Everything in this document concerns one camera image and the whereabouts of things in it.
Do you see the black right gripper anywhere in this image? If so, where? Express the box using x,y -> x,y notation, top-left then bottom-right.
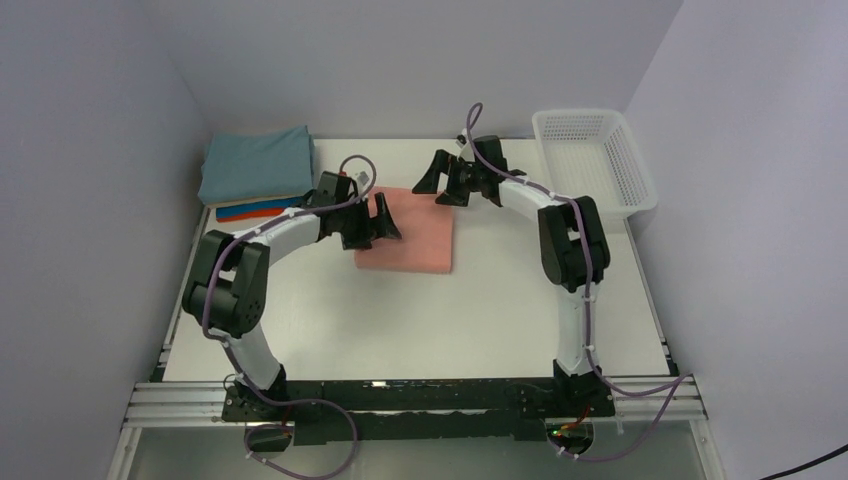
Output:
413,150 -> 485,208

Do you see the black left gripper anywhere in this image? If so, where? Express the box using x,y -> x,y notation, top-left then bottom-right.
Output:
335,193 -> 401,251

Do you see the pink t shirt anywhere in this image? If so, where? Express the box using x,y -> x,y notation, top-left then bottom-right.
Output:
354,187 -> 455,274

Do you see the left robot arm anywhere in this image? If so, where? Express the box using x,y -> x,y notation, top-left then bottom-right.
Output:
181,171 -> 403,420

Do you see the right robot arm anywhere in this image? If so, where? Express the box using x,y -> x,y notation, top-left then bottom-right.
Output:
412,135 -> 611,415

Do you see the blue folded t shirt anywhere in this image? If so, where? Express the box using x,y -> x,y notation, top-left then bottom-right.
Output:
215,197 -> 302,222

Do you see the orange folded t shirt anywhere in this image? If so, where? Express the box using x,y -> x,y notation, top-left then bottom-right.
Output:
215,207 -> 285,223

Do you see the teal folded t shirt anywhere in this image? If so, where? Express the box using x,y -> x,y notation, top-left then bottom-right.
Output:
198,125 -> 315,205

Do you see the white plastic basket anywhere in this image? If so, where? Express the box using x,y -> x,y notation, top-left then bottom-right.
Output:
532,108 -> 658,219

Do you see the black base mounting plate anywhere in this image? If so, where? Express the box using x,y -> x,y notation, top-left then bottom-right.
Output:
221,377 -> 615,446

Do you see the black cable on floor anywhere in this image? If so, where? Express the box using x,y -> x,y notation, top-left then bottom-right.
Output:
760,442 -> 848,480

